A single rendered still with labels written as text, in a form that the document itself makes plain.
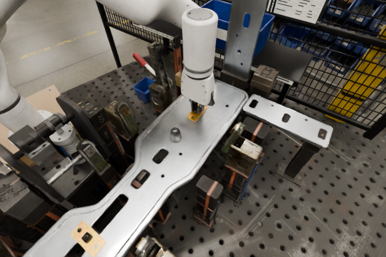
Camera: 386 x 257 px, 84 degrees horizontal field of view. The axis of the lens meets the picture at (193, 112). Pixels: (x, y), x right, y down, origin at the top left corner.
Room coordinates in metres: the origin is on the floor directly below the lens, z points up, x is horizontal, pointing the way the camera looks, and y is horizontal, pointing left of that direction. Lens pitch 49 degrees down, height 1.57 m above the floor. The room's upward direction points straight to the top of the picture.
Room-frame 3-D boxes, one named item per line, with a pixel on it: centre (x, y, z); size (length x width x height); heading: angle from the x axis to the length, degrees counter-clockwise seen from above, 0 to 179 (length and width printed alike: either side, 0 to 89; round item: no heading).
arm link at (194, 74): (0.49, -0.01, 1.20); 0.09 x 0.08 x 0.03; 56
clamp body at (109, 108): (0.45, 0.24, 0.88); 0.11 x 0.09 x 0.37; 56
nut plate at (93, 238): (0.10, 0.25, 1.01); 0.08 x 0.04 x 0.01; 56
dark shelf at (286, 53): (0.96, -0.09, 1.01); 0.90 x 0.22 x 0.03; 56
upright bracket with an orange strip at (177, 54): (0.66, 0.06, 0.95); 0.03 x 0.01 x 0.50; 146
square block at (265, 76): (0.64, -0.28, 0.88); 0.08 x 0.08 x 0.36; 56
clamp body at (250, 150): (0.33, -0.15, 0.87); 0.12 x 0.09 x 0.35; 56
